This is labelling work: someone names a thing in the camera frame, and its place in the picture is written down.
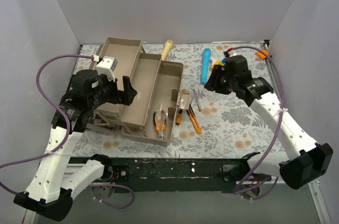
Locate blue toy microphone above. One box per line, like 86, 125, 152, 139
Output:
200, 48, 211, 85

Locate orange utility knife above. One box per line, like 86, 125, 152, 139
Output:
187, 105, 202, 134

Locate floral table mat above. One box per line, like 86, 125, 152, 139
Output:
71, 42, 288, 159

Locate orange handled pliers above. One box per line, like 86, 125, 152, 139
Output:
153, 110, 167, 140

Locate orange tape measure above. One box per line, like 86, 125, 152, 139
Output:
255, 49, 269, 60

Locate taupe plastic tool box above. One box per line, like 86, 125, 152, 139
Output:
87, 37, 191, 145

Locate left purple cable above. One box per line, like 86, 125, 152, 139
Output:
0, 53, 135, 210

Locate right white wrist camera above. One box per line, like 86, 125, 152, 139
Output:
224, 50, 238, 60

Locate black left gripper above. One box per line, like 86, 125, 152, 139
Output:
89, 70, 137, 109

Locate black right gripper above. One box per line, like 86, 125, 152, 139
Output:
202, 65, 237, 95

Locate yellow green toy block house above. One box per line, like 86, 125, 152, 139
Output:
209, 59, 224, 71

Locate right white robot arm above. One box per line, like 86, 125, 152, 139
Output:
204, 55, 333, 190

